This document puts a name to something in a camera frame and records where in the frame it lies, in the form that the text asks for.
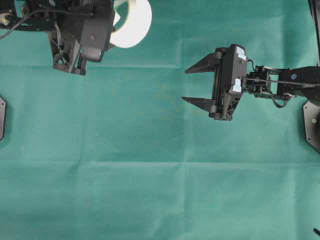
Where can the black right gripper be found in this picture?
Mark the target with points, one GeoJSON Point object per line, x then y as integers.
{"type": "Point", "coordinates": [223, 103]}

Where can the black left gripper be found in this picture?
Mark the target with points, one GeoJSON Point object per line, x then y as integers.
{"type": "Point", "coordinates": [65, 37]}

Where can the white duct tape roll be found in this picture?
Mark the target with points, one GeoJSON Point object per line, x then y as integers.
{"type": "Point", "coordinates": [136, 25]}

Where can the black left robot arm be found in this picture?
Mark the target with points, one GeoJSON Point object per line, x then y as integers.
{"type": "Point", "coordinates": [31, 16]}

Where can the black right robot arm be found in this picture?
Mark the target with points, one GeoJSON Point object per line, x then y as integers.
{"type": "Point", "coordinates": [282, 84]}

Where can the green table cloth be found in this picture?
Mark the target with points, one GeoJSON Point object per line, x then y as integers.
{"type": "Point", "coordinates": [117, 154]}

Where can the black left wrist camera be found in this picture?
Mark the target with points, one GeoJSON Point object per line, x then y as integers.
{"type": "Point", "coordinates": [95, 37]}

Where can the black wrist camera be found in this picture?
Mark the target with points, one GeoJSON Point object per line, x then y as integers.
{"type": "Point", "coordinates": [95, 37]}
{"type": "Point", "coordinates": [234, 67]}

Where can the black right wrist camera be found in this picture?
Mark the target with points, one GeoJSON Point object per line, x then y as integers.
{"type": "Point", "coordinates": [234, 67]}

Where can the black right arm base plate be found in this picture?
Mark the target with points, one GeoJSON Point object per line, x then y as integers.
{"type": "Point", "coordinates": [311, 120]}

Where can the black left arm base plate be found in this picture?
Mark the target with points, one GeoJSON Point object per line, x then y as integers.
{"type": "Point", "coordinates": [2, 117]}

